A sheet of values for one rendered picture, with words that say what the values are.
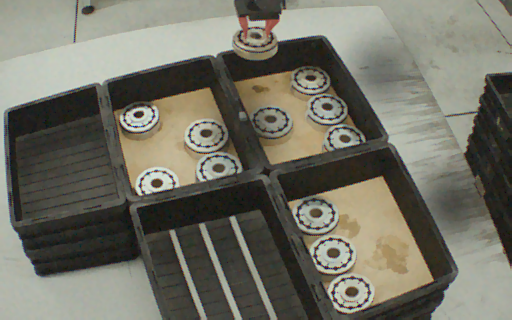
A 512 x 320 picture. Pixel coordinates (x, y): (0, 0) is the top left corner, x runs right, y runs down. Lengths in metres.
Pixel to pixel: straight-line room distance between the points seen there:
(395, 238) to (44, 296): 0.85
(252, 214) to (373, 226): 0.27
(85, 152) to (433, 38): 2.26
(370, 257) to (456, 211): 0.38
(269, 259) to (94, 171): 0.47
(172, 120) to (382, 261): 0.63
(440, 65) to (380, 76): 1.29
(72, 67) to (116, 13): 1.45
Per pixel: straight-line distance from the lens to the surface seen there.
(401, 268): 1.44
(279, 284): 1.39
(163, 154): 1.61
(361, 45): 2.14
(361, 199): 1.54
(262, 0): 1.42
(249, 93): 1.74
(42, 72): 2.13
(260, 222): 1.48
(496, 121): 2.35
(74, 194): 1.57
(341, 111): 1.67
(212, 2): 3.51
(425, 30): 3.51
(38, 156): 1.68
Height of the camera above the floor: 2.02
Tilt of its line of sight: 48 degrees down
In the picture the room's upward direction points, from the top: 2 degrees clockwise
